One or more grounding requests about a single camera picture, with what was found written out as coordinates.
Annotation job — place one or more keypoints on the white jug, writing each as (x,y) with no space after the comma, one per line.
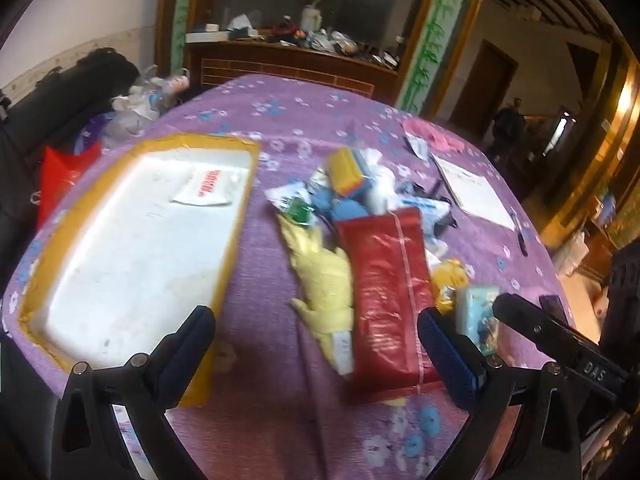
(310,17)

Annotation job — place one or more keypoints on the white foam box yellow tape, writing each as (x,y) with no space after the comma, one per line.
(140,260)

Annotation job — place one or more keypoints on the black bag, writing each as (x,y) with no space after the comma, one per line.
(60,105)

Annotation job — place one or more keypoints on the blue towel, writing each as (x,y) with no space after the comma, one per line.
(347,209)

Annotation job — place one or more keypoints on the white packet red print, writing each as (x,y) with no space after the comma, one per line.
(202,187)

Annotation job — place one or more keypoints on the yellow sponge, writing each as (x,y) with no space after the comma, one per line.
(346,171)

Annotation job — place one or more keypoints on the red plastic bag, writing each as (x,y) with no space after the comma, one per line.
(65,175)

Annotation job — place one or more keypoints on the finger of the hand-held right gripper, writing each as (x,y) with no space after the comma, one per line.
(554,309)
(545,332)

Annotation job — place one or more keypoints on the purple floral tablecloth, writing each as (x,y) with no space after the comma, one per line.
(295,410)

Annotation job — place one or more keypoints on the white paper notebook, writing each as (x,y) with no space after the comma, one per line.
(475,190)

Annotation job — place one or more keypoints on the pink cloth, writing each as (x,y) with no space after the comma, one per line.
(432,136)

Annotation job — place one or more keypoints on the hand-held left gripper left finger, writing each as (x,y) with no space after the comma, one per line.
(186,341)

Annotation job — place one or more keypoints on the black pen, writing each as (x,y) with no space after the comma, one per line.
(522,242)

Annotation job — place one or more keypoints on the red plastic pouch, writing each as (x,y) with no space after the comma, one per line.
(387,290)

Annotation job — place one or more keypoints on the blue print tissue packet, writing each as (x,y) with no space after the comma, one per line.
(477,317)

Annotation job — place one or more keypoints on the yellow soft toy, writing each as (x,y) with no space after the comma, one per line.
(450,280)

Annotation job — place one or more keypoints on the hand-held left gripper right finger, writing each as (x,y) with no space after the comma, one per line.
(449,355)

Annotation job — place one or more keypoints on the clear plastic bags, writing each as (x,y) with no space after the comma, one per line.
(142,105)

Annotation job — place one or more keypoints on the yellow rubber glove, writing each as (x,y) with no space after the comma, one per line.
(325,280)

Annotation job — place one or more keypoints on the white striped packet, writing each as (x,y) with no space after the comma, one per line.
(417,145)

